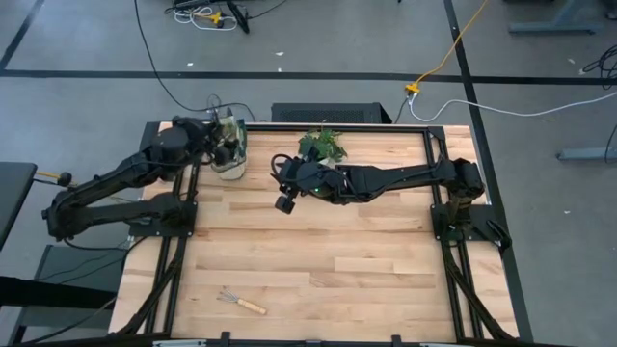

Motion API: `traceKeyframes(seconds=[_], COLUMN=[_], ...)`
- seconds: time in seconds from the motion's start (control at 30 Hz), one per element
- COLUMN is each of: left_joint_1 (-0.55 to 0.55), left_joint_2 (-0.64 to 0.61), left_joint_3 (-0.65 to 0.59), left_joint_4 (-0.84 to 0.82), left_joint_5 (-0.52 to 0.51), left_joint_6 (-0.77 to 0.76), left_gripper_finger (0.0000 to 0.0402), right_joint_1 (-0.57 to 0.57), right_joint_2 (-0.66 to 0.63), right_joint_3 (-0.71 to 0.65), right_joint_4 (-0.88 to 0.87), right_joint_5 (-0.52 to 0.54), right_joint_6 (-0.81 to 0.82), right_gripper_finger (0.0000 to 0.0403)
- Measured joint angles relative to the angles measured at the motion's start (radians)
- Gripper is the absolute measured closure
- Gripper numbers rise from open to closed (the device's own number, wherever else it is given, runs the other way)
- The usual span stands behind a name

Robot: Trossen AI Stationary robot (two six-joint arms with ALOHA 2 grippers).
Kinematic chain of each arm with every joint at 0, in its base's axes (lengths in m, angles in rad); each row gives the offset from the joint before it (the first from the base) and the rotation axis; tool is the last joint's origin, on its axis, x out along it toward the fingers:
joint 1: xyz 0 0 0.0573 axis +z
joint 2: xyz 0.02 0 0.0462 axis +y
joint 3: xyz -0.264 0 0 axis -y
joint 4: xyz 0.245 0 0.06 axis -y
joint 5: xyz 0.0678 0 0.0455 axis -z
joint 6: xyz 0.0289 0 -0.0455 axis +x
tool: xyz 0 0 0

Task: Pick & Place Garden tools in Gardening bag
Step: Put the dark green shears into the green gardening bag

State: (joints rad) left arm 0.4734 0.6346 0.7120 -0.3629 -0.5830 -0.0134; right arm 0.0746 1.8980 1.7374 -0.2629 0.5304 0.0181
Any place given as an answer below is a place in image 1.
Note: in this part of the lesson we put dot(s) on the black aluminium rig frame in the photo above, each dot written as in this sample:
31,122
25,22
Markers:
385,128

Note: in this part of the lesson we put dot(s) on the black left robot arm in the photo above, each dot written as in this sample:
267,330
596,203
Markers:
106,183

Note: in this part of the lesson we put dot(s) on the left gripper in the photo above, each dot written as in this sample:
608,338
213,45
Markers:
222,154

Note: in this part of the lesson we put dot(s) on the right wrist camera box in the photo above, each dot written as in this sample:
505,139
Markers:
285,205

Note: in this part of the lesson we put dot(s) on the black side table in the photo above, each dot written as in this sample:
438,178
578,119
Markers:
14,202

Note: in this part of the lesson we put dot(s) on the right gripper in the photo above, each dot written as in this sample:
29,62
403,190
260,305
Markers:
299,178

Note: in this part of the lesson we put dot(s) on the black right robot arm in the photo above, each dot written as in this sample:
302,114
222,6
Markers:
395,180

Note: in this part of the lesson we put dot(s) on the black computer box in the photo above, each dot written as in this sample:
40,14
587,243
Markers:
332,113

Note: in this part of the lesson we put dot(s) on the grey table leg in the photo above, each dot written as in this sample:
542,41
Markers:
588,154

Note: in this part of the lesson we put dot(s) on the grey bench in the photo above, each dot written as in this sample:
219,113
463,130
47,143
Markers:
72,262

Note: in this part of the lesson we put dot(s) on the beige green gardening bag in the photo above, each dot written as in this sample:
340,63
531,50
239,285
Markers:
231,171

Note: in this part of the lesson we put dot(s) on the green plant in white pot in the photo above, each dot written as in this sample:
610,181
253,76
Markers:
323,144

